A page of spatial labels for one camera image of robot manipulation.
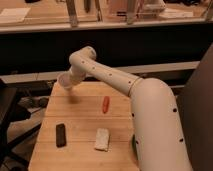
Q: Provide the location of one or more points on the metal frame post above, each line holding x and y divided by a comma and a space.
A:
72, 13
130, 12

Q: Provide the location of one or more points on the black chair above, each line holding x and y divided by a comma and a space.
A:
12, 111

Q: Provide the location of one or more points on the orange carrot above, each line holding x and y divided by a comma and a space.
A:
106, 103

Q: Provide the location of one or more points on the metal frame post right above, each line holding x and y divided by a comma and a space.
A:
130, 12

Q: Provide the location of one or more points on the white folded cloth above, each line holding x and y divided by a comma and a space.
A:
102, 139

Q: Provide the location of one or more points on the white paper sheet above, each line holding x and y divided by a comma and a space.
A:
13, 15

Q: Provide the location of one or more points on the metal frame post left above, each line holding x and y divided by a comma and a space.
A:
72, 13

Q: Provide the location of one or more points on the wooden table board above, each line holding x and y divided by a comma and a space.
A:
80, 110

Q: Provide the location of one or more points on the green ceramic bowl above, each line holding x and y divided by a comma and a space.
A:
133, 143

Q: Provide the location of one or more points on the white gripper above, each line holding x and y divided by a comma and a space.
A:
76, 76

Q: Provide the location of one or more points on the black rectangular block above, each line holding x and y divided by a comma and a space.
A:
60, 135

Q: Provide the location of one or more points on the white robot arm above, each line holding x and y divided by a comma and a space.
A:
159, 137

